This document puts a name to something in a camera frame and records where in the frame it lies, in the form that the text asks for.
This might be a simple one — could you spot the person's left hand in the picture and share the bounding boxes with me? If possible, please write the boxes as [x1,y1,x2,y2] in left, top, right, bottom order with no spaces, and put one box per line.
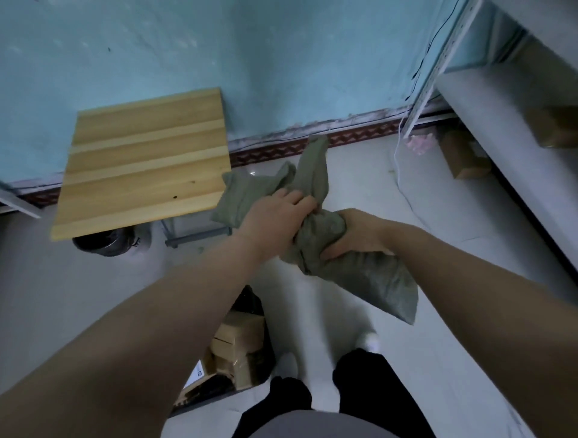
[237,188,319,261]

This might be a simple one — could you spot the person's right hand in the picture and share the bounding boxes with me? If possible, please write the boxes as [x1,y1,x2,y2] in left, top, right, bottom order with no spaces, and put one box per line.
[319,208,398,262]

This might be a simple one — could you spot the green woven sack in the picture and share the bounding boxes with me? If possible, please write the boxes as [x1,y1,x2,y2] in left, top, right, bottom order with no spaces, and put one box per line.
[211,134,420,325]

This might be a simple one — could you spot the black plastic crate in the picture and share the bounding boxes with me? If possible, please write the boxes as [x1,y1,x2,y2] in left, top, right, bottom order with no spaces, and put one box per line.
[171,284,276,416]

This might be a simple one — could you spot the pile of brown cardboard boxes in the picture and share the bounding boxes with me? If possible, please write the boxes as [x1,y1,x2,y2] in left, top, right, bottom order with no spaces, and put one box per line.
[180,311,267,405]

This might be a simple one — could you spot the person's left forearm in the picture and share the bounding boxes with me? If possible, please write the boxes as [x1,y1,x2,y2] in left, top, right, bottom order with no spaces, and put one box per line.
[0,234,272,438]

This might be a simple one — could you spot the person's right forearm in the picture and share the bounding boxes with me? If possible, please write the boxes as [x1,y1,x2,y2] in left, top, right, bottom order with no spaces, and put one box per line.
[388,223,578,438]

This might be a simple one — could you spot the large tan cardboard carton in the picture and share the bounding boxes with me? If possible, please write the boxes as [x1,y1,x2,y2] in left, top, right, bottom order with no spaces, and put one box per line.
[440,128,493,180]

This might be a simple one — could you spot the white right shoe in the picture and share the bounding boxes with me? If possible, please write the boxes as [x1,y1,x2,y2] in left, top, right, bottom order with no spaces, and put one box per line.
[354,332,380,353]

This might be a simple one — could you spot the white shoe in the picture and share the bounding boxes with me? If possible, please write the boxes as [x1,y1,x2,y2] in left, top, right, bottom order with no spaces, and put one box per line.
[354,332,380,353]
[275,351,299,380]

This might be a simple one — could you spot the white left shoe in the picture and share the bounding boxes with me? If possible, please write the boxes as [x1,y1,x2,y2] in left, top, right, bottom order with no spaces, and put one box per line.
[275,351,299,380]

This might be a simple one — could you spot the wooden folding table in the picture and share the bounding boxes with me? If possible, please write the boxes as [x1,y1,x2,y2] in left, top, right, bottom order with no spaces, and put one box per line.
[50,88,234,249]

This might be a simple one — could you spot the black trousers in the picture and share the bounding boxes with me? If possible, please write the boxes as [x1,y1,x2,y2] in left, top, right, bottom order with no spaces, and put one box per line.
[232,347,437,438]

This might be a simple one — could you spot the black trash bin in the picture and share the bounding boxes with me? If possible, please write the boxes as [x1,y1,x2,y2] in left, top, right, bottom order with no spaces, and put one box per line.
[72,225,138,258]

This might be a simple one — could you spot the grey shirt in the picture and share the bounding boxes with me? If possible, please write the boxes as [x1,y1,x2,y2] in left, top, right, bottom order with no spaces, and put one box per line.
[257,408,398,438]

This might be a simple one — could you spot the white power cable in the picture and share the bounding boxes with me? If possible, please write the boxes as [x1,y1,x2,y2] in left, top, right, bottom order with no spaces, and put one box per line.
[391,117,430,226]

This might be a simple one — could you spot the thin black wall cable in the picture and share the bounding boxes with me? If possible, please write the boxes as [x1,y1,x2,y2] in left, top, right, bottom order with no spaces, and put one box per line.
[404,0,457,102]

